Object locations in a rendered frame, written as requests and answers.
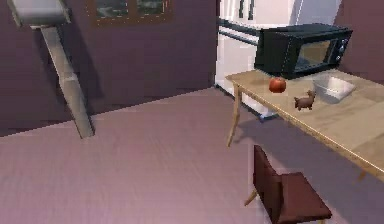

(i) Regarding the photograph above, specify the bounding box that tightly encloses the red apple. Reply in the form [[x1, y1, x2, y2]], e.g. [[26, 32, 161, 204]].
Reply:
[[268, 76, 287, 94]]

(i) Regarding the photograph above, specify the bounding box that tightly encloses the white fridge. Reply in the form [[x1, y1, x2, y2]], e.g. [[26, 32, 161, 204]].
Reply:
[[214, 0, 343, 120]]

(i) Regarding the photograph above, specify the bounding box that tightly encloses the brown dog figurine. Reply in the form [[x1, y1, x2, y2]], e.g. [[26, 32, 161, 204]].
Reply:
[[293, 89, 317, 112]]

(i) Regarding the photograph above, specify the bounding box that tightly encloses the brown framed window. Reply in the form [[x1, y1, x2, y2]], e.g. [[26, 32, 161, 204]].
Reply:
[[85, 0, 174, 27]]

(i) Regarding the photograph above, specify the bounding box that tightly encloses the dark red chair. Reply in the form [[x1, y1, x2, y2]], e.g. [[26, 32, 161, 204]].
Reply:
[[244, 144, 333, 224]]

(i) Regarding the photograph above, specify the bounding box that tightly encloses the black microwave oven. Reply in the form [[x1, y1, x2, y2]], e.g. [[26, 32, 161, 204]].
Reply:
[[254, 23, 354, 80]]

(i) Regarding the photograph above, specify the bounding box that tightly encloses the light wooden table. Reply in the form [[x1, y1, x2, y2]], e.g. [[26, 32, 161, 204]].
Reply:
[[224, 68, 384, 184]]

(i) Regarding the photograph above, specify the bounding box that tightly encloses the grey fridge handle bar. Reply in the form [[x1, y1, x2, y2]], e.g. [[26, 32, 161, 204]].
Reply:
[[218, 18, 262, 37], [218, 29, 260, 47]]

